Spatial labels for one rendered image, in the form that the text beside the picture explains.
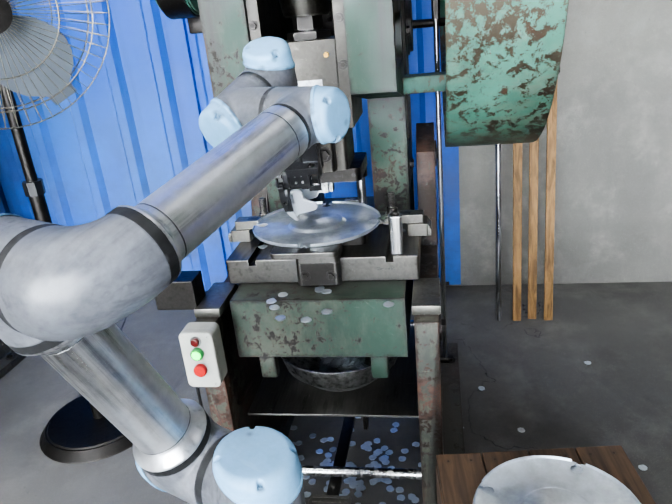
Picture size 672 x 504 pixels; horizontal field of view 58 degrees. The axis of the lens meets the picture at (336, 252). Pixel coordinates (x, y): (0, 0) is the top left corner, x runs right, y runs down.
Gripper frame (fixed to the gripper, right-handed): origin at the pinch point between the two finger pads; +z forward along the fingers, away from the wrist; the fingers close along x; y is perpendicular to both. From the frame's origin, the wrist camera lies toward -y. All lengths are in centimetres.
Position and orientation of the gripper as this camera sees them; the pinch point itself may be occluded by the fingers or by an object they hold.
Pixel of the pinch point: (293, 214)
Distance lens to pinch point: 118.2
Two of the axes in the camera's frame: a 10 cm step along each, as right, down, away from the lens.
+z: 1.3, 6.8, 7.3
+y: 9.9, -0.6, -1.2
